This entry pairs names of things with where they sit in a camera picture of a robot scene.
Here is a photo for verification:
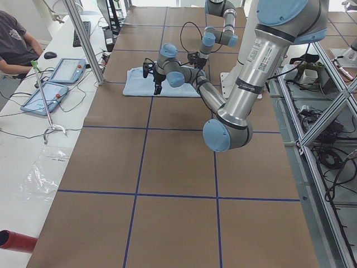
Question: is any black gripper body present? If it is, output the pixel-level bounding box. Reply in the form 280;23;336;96
187;51;208;69
143;58;166;83

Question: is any light blue button-up shirt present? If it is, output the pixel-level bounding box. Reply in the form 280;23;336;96
123;65;202;98

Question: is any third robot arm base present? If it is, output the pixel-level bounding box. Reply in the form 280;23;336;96
341;39;357;68

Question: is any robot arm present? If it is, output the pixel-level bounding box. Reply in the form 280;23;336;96
143;1;329;152
187;0;238;69

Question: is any black keyboard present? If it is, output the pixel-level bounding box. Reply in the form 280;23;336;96
73;21;92;47

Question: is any upper blue teach pendant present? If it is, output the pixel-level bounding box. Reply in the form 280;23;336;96
48;58;86;84

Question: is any blue teach pendant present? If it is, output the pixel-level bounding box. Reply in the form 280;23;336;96
48;58;86;84
20;82;69;116

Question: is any lower blue teach pendant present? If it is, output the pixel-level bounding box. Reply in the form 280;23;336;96
20;82;69;116

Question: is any black computer mouse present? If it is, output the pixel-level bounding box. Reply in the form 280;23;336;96
44;51;57;59

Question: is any metal reacher grabber tool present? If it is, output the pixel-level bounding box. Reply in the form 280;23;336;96
31;60;67;145

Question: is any seated person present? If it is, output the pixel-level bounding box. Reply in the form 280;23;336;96
1;11;44;79

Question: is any clear plastic bag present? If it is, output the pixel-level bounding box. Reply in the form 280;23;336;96
14;146;73;203

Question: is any red cylinder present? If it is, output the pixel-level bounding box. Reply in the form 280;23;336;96
1;230;37;253

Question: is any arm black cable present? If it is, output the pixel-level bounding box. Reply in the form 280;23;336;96
179;21;204;54

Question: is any aluminium frame post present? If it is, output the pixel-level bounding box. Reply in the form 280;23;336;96
63;0;104;85

